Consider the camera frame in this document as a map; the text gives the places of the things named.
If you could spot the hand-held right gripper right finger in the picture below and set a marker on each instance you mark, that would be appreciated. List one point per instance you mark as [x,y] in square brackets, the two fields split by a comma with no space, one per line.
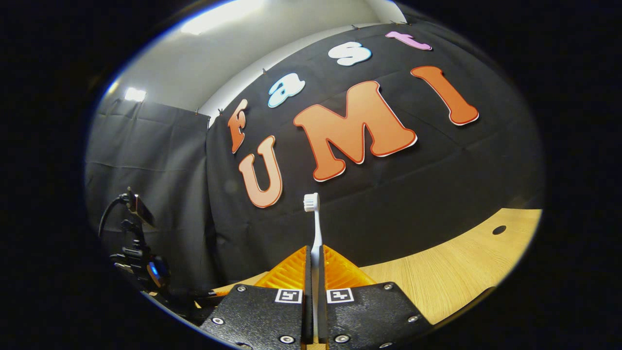
[369,313]

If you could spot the white toothbrush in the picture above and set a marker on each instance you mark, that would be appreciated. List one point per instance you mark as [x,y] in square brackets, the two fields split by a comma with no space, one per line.
[317,243]

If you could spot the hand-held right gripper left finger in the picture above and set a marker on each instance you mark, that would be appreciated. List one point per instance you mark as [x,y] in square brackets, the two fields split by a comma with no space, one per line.
[257,316]

